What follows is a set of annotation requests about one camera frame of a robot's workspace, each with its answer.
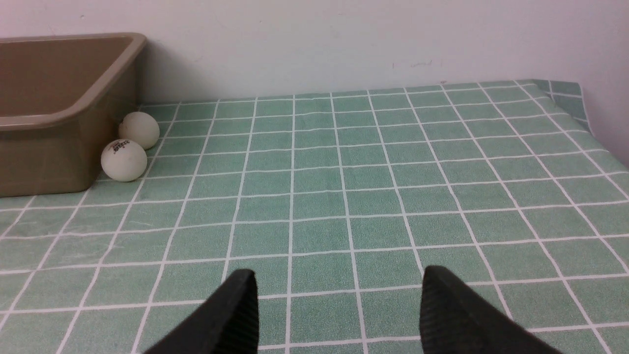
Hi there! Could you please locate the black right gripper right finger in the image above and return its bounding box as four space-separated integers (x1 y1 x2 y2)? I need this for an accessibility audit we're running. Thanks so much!
420 265 559 354

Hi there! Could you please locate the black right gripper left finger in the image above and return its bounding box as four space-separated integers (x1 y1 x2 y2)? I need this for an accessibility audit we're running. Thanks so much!
145 269 260 354

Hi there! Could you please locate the white ball with logo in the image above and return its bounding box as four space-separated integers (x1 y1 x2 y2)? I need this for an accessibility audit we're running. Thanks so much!
100 139 147 182

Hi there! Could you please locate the plain white ball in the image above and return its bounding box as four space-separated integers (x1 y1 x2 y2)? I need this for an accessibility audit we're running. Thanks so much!
117 112 160 150

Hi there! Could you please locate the green checkered tablecloth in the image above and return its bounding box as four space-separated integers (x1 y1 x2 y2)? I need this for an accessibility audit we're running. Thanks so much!
0 79 629 354

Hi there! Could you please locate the brown plastic bin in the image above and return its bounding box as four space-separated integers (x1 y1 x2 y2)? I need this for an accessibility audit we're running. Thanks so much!
0 33 147 197

